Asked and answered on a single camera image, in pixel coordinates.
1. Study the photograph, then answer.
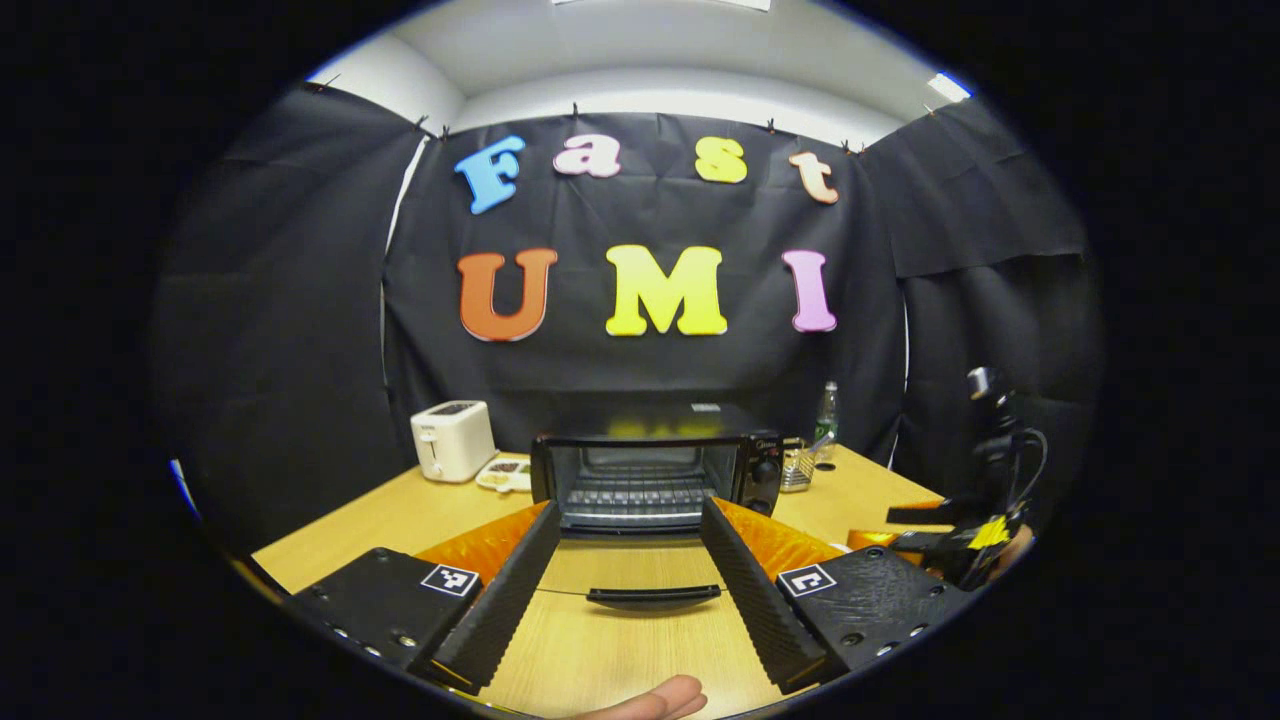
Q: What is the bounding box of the metal mesh holder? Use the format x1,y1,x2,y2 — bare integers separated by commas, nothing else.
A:
780,438,817,493

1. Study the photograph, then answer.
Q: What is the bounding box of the black electric oven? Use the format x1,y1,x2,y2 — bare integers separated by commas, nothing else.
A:
530,403,786,613

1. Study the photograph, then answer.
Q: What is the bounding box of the long ceiling light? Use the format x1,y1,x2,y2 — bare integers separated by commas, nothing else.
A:
550,0,776,13

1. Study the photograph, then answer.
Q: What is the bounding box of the white toaster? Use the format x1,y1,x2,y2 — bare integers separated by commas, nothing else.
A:
410,400,498,484

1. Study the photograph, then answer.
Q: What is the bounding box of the white food tray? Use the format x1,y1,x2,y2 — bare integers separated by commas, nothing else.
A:
475,457,533,494

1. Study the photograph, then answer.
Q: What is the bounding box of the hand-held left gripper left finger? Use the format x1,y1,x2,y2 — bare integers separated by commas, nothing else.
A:
288,500,564,696

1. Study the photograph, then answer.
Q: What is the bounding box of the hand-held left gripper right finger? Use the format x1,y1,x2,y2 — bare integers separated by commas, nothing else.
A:
699,496,978,696

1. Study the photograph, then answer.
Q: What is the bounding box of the black backdrop cloth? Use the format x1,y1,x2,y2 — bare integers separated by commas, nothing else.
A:
150,80,1106,556

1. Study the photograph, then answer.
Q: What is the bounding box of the clear plastic water bottle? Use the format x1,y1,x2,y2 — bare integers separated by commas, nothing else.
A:
814,380,841,469

